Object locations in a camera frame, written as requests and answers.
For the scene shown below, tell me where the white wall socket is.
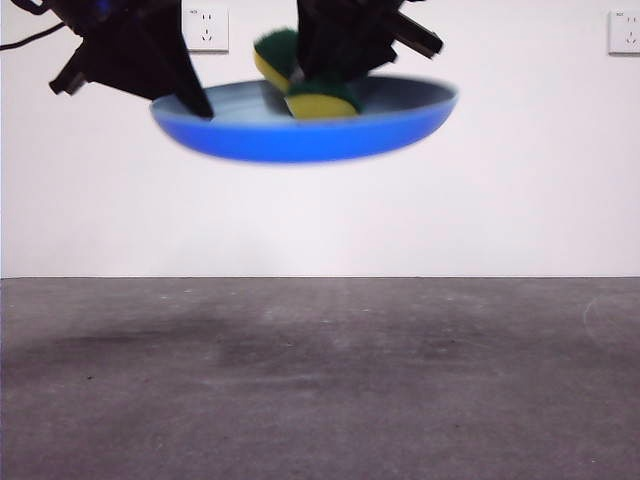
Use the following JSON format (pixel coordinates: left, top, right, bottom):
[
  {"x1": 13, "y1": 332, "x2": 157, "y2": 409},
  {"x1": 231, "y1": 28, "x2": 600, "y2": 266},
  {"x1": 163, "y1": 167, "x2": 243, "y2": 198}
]
[
  {"x1": 607, "y1": 10, "x2": 640, "y2": 56},
  {"x1": 183, "y1": 7, "x2": 231, "y2": 54}
]

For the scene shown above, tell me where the black cable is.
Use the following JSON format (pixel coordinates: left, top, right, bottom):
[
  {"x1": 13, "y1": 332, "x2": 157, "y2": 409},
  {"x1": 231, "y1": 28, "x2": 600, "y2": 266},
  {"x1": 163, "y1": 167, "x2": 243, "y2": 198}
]
[{"x1": 0, "y1": 19, "x2": 69, "y2": 51}]

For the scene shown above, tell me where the light blue round plate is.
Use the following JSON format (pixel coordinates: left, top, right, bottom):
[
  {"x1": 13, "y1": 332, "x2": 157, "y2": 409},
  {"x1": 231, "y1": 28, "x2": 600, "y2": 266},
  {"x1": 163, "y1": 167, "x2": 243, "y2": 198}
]
[{"x1": 149, "y1": 74, "x2": 460, "y2": 165}]

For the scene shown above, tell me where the yellow sponge with green scourer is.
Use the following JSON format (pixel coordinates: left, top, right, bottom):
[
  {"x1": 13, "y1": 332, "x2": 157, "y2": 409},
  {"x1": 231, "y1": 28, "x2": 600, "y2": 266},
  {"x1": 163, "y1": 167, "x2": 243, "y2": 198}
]
[{"x1": 252, "y1": 28, "x2": 364, "y2": 121}]

